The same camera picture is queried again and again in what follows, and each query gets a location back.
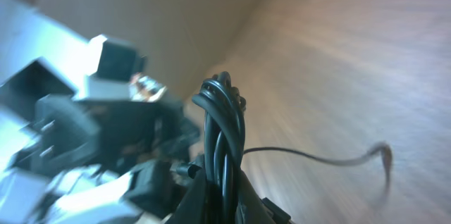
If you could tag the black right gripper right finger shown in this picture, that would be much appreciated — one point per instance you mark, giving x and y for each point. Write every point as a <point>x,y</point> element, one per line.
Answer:
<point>252,209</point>

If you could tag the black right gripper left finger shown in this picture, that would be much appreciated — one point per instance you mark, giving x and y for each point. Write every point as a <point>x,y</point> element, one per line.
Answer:
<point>192,209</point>

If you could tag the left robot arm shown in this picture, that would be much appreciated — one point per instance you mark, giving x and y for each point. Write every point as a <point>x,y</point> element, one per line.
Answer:
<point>109,70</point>

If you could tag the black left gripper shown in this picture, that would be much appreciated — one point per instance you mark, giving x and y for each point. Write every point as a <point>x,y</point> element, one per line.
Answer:
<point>110,158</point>

